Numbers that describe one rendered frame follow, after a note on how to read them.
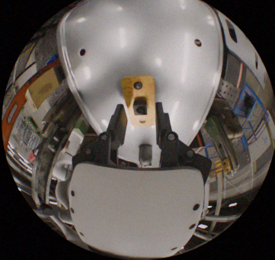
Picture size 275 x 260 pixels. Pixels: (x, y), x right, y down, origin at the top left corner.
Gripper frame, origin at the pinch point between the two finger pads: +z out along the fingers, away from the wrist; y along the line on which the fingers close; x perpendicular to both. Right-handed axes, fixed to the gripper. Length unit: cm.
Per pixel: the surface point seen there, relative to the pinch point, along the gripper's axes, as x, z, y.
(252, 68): 11.6, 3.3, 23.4
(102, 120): -2.8, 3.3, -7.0
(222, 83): -5, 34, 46
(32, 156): 0.7, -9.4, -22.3
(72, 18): 16.5, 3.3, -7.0
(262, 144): -187, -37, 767
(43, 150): 1.5, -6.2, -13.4
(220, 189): -562, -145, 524
